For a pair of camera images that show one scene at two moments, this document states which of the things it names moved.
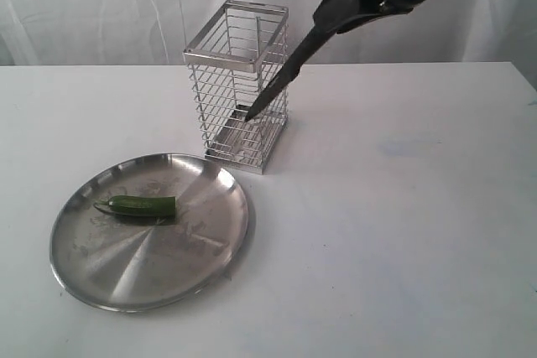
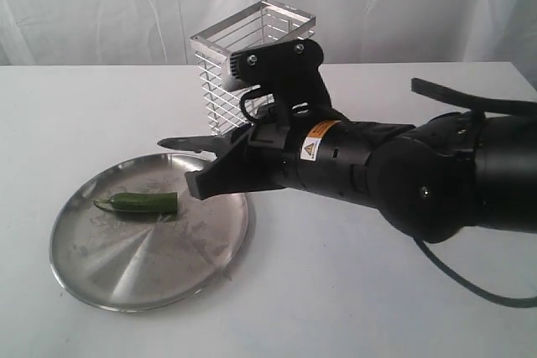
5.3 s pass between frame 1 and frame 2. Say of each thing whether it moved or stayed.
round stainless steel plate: stayed
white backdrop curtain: stayed
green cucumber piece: stayed
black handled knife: moved
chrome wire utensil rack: moved
